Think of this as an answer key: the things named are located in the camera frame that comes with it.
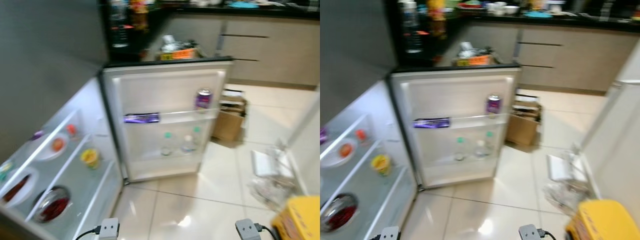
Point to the yellow cup noodles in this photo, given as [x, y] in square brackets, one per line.
[380, 165]
[90, 158]

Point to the steel fridge body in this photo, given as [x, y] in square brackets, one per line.
[107, 150]
[402, 165]

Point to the steel fridge lower door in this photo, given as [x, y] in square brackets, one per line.
[450, 95]
[165, 90]

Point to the purple packet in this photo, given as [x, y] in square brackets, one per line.
[38, 135]
[323, 136]

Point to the white appliance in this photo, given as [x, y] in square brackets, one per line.
[615, 140]
[307, 145]

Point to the white bowl with orange fruit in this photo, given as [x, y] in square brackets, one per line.
[332, 157]
[45, 150]

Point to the orange fruit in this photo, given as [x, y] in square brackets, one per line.
[58, 145]
[346, 150]

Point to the small red tomato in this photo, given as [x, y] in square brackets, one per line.
[361, 135]
[72, 130]

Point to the white small box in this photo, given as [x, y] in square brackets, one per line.
[562, 167]
[270, 164]

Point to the steel freezer door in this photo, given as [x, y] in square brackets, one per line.
[350, 50]
[45, 60]

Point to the beige kitchen cabinet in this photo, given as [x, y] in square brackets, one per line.
[575, 65]
[280, 55]

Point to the clear plastic bag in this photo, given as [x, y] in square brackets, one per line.
[562, 197]
[267, 192]

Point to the brown cardboard box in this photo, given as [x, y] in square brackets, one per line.
[227, 125]
[520, 130]

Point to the yellow cartoon box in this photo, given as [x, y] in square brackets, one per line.
[300, 220]
[605, 222]

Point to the purple chocolate bar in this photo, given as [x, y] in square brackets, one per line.
[141, 118]
[431, 123]

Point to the purple drink can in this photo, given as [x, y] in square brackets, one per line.
[203, 100]
[493, 105]

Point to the clear water bottle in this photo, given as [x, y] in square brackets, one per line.
[411, 27]
[120, 25]

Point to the teal plate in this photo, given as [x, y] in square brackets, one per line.
[243, 4]
[537, 14]

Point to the box with orange label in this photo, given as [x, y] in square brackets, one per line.
[180, 54]
[474, 60]

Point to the yellow packet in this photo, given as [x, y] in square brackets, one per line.
[436, 15]
[138, 12]

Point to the white bowl with sausage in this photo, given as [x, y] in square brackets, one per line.
[27, 177]

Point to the dark red sausage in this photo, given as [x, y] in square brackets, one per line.
[16, 189]

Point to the green packet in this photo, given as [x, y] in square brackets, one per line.
[5, 171]

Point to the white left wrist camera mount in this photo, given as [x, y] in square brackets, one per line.
[392, 234]
[109, 230]

